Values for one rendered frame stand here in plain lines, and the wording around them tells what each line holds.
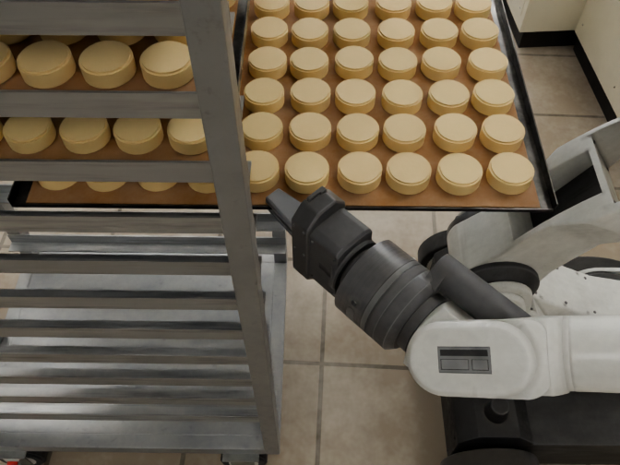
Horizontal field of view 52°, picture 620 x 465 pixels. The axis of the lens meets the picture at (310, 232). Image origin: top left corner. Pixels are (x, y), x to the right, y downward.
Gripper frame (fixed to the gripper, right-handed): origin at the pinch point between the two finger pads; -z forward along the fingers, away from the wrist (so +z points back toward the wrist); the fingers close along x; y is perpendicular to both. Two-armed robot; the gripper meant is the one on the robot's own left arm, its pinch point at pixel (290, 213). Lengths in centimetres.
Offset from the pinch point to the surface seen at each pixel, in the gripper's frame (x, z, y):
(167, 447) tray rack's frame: -74, -17, 20
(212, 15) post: 27.5, -1.0, 5.9
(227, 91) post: 20.4, -0.8, 5.7
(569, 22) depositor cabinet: -76, -38, -163
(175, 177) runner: 6.2, -7.9, 8.4
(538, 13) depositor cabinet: -72, -46, -153
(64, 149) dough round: 5.9, -19.4, 14.4
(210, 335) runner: -29.3, -8.6, 8.8
